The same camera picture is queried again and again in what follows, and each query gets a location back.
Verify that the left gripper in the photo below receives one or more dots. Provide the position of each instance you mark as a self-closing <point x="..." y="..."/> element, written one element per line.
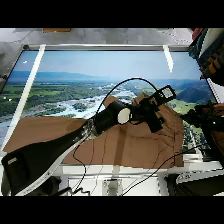
<point x="148" y="115"/>

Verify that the brown pants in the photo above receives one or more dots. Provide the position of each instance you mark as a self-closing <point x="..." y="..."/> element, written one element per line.
<point x="140" y="146"/>

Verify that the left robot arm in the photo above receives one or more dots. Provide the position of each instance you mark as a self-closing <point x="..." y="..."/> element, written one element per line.
<point x="43" y="156"/>

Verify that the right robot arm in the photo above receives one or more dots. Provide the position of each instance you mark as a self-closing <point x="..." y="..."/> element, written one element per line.
<point x="213" y="126"/>

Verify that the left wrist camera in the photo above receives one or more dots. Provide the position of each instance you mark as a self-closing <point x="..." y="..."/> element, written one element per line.
<point x="166" y="93"/>

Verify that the silver frame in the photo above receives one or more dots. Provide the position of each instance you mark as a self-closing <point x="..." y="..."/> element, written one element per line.
<point x="133" y="170"/>

